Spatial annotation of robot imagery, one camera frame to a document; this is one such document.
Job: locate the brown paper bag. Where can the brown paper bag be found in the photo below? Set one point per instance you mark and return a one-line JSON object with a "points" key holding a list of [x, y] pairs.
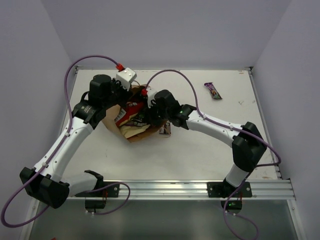
{"points": [[112, 113]]}

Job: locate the red snack packet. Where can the red snack packet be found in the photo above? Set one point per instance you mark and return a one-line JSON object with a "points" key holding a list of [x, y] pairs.
{"points": [[130, 110]]}

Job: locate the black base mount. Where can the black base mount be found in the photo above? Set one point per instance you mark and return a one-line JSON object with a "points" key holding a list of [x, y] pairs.
{"points": [[225, 195], [96, 201]]}

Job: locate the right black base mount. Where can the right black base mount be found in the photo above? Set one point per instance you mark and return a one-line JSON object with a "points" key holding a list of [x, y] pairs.
{"points": [[225, 195]]}

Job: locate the aluminium mounting rail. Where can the aluminium mounting rail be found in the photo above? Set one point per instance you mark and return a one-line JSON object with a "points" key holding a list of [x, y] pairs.
{"points": [[168, 190]]}

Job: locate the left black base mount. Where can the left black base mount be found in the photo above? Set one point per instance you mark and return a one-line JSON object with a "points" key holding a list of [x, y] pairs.
{"points": [[96, 201]]}

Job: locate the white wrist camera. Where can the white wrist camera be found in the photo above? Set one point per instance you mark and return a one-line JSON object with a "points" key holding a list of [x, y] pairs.
{"points": [[149, 93], [125, 76]]}

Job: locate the purple candy packet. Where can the purple candy packet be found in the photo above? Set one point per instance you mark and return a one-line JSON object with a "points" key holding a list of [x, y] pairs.
{"points": [[213, 91]]}

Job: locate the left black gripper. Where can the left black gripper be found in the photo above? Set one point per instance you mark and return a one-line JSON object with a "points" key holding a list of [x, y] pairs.
{"points": [[122, 89]]}

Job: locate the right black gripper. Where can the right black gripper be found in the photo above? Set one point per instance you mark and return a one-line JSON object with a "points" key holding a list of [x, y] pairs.
{"points": [[151, 120]]}

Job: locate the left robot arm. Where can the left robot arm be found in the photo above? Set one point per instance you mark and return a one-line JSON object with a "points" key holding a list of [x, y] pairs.
{"points": [[44, 181]]}

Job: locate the cream snack packet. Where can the cream snack packet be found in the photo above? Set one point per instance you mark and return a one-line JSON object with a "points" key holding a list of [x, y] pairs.
{"points": [[130, 131]]}

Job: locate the brown M&M's packet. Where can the brown M&M's packet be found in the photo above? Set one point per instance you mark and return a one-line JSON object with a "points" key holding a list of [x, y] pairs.
{"points": [[165, 129], [138, 122]]}

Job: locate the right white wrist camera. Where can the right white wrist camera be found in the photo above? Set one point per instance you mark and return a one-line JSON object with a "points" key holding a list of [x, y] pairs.
{"points": [[149, 93]]}

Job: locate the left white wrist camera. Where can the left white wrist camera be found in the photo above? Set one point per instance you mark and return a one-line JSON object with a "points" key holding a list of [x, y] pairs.
{"points": [[125, 76]]}

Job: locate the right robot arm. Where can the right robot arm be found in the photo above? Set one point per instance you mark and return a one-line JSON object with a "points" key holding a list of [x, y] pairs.
{"points": [[247, 150]]}

